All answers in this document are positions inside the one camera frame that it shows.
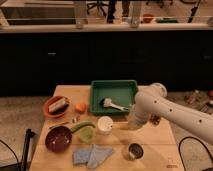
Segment sandwich toy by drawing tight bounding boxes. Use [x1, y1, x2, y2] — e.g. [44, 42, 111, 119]
[48, 98, 69, 113]

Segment orange plastic bowl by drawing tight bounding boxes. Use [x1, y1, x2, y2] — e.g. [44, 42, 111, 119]
[43, 96, 69, 118]

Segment black office chair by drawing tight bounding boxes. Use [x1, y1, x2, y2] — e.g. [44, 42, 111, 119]
[86, 0, 109, 17]

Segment green plastic tray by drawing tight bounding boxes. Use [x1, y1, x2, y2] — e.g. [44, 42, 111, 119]
[89, 80, 138, 116]

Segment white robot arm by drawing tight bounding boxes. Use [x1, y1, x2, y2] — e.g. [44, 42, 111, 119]
[128, 83, 213, 145]

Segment small brown scraps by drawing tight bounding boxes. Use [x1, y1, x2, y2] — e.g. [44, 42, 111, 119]
[69, 115, 80, 124]

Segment green cucumber toy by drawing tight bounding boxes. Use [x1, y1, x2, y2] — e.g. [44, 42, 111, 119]
[70, 121, 95, 134]

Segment light green cup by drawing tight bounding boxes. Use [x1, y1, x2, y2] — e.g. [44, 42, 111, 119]
[79, 127, 94, 143]

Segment yellow banana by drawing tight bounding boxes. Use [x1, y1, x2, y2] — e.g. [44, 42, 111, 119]
[113, 122, 129, 130]

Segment white paper cup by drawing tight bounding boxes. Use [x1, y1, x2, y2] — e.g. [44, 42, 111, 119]
[97, 116, 113, 135]

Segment dark red bowl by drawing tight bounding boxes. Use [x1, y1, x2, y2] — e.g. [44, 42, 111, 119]
[45, 126, 72, 153]

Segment metal cup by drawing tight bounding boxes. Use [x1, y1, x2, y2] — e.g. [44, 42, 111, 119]
[128, 143, 144, 160]

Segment small orange fruit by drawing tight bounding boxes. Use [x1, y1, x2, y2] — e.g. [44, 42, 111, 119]
[75, 102, 87, 113]

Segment blue cloth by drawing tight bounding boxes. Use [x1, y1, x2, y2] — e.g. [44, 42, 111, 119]
[72, 144, 114, 169]

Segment black cable loop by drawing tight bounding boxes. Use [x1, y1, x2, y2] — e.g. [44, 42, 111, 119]
[177, 136, 213, 171]

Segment white dish brush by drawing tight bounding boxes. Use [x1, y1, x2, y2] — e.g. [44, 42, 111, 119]
[100, 98, 126, 111]

